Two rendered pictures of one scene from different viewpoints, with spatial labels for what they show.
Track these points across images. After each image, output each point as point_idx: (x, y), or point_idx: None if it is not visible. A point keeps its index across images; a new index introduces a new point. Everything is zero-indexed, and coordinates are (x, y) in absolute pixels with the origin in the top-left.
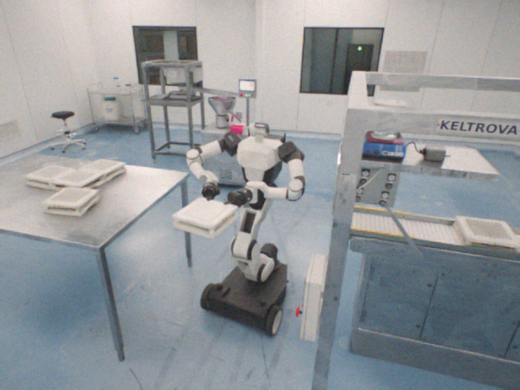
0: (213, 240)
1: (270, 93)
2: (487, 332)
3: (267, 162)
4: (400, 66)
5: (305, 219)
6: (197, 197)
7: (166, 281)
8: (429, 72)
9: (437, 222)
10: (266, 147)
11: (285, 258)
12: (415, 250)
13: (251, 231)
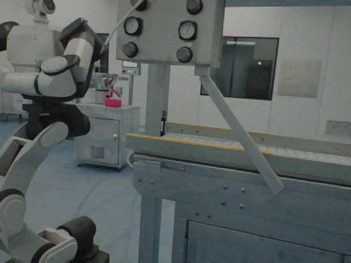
0: (40, 220)
1: (173, 94)
2: None
3: (40, 48)
4: (296, 72)
5: (173, 205)
6: (58, 175)
7: None
8: (325, 79)
9: (331, 151)
10: (40, 27)
11: (124, 249)
12: (265, 173)
13: (7, 171)
